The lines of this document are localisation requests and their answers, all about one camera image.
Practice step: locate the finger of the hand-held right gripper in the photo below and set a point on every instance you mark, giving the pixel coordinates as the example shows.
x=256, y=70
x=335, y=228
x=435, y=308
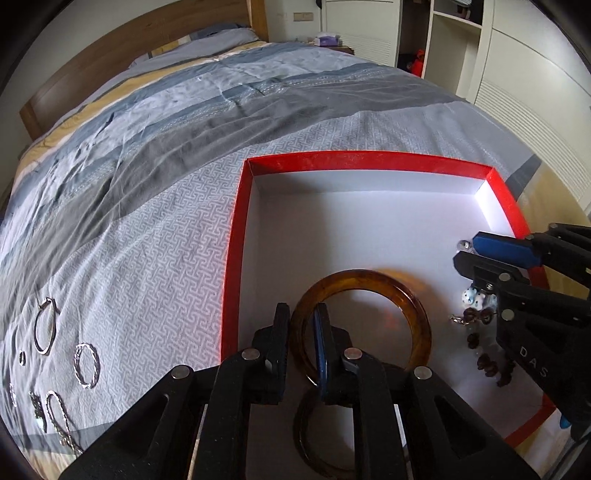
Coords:
x=489, y=270
x=503, y=249

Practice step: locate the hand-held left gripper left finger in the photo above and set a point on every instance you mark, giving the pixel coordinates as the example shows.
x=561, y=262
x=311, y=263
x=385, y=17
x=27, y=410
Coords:
x=277, y=350

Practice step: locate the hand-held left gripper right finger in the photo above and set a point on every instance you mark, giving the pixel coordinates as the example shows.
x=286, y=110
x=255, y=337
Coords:
x=319, y=355

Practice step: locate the amber bangle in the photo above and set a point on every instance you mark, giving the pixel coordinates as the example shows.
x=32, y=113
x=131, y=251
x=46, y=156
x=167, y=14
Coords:
x=415, y=318

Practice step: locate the dark brown bangle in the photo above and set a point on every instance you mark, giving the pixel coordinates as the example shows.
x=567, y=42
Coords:
x=302, y=443

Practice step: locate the red jewelry box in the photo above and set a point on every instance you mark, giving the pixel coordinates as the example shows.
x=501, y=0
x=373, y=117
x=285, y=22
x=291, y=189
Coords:
x=369, y=221

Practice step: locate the plain silver bangle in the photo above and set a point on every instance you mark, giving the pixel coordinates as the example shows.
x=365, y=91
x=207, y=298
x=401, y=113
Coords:
x=37, y=341

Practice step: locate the small dark silver trinket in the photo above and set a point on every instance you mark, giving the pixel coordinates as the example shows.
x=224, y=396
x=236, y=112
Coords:
x=36, y=407

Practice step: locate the white wardrobe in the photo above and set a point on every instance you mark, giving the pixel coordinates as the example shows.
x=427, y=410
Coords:
x=531, y=69

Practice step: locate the grey patterned quilt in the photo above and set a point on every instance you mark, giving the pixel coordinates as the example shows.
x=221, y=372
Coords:
x=184, y=184

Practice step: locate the red bag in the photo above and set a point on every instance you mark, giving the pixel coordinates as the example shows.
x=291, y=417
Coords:
x=418, y=62

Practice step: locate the wooden nightstand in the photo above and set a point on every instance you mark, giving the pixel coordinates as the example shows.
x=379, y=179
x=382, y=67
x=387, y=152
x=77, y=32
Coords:
x=344, y=50

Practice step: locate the small silver earring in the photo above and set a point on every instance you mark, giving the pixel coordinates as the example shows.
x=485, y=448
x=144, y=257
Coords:
x=13, y=396

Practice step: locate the purple tissue box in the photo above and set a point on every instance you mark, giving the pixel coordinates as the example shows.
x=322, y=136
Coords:
x=327, y=39

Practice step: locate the grey pillow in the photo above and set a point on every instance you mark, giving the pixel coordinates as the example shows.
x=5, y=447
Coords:
x=207, y=41

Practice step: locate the wooden bed headboard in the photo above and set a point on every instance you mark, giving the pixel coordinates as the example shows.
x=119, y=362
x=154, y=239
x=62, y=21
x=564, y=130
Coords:
x=115, y=50

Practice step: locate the wall switch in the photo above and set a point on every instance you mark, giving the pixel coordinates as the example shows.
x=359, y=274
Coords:
x=303, y=17

